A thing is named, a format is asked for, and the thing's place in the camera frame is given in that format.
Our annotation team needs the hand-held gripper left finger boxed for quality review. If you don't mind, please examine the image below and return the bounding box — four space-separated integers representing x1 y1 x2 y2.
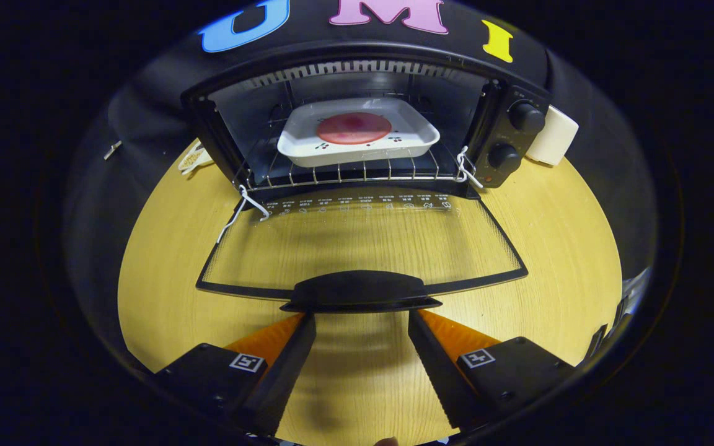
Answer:
156 313 317 437

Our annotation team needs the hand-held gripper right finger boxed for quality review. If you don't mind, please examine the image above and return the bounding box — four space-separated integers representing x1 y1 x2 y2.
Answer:
408 308 578 431

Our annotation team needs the black toaster oven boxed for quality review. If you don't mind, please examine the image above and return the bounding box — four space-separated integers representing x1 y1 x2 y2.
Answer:
180 40 550 313

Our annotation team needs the white square plate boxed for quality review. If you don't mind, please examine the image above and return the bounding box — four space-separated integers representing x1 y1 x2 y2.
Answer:
276 97 441 168

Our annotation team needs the pink ham slice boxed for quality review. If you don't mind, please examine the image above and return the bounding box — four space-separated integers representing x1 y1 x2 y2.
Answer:
316 112 393 146

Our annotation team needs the metal oven rack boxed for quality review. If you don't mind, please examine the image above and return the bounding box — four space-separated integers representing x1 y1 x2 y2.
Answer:
233 139 482 190

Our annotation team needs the white bread toaster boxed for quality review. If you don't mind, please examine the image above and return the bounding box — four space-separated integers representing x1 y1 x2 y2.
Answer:
526 105 580 167

